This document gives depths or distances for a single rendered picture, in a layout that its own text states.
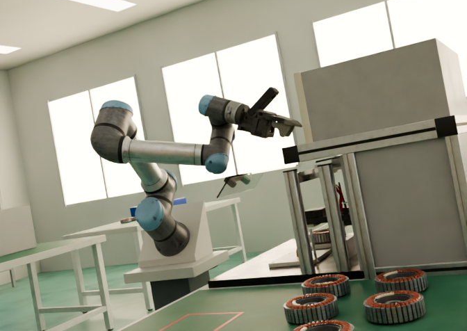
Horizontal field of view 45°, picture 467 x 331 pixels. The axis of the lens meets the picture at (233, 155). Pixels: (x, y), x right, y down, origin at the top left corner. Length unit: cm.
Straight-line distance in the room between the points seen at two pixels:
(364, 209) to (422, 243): 16
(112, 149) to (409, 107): 96
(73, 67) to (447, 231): 781
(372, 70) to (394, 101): 10
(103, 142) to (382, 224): 96
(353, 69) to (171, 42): 629
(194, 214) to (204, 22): 530
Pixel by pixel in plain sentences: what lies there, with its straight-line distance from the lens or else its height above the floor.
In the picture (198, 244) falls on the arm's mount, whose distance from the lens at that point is 231.
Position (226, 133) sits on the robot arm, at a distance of 190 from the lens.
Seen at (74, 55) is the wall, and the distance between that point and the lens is 885.
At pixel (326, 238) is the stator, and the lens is 195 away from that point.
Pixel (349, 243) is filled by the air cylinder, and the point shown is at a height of 81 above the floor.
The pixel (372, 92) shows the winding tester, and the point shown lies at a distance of 154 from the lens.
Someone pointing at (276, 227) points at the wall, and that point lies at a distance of 706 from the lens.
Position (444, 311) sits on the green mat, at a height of 75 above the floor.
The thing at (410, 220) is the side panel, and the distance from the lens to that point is 144.
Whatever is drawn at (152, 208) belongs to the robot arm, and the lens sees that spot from 220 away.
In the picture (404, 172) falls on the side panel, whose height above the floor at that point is 100.
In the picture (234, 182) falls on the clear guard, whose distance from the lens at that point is 170.
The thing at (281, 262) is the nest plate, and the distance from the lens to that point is 172.
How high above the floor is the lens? 108
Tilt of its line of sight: 1 degrees up
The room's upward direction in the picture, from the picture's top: 10 degrees counter-clockwise
